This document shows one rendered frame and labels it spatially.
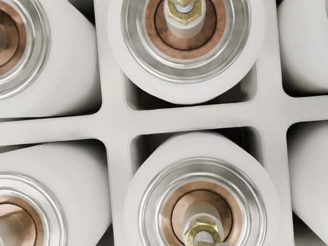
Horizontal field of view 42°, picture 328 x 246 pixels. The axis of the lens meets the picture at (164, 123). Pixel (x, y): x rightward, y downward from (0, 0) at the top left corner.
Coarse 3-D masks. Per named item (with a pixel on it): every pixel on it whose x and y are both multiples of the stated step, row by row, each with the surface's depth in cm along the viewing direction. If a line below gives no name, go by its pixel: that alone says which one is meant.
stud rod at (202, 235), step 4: (200, 232) 21; (204, 232) 21; (208, 232) 21; (196, 236) 21; (200, 236) 20; (204, 236) 20; (208, 236) 21; (196, 240) 20; (200, 240) 20; (204, 240) 20; (208, 240) 20; (212, 240) 20
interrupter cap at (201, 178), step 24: (168, 168) 25; (192, 168) 25; (216, 168) 25; (144, 192) 25; (168, 192) 25; (192, 192) 25; (216, 192) 25; (240, 192) 25; (144, 216) 25; (168, 216) 25; (240, 216) 25; (264, 216) 25; (144, 240) 25; (168, 240) 25; (240, 240) 25; (264, 240) 25
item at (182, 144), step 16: (176, 144) 26; (192, 144) 26; (208, 144) 26; (224, 144) 26; (160, 160) 26; (176, 160) 25; (224, 160) 25; (240, 160) 25; (256, 160) 26; (144, 176) 26; (256, 176) 25; (128, 192) 26; (272, 192) 25; (128, 208) 26; (272, 208) 25; (128, 224) 26; (272, 224) 25; (128, 240) 26; (272, 240) 25
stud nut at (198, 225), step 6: (198, 222) 21; (204, 222) 21; (210, 222) 22; (192, 228) 21; (198, 228) 21; (204, 228) 21; (210, 228) 21; (216, 228) 21; (186, 234) 21; (192, 234) 21; (216, 234) 21; (186, 240) 21; (192, 240) 21; (216, 240) 21; (222, 240) 22
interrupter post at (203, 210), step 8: (192, 208) 24; (200, 208) 23; (208, 208) 24; (184, 216) 24; (192, 216) 22; (200, 216) 22; (208, 216) 22; (216, 216) 23; (184, 224) 22; (216, 224) 22; (184, 232) 22; (184, 240) 22
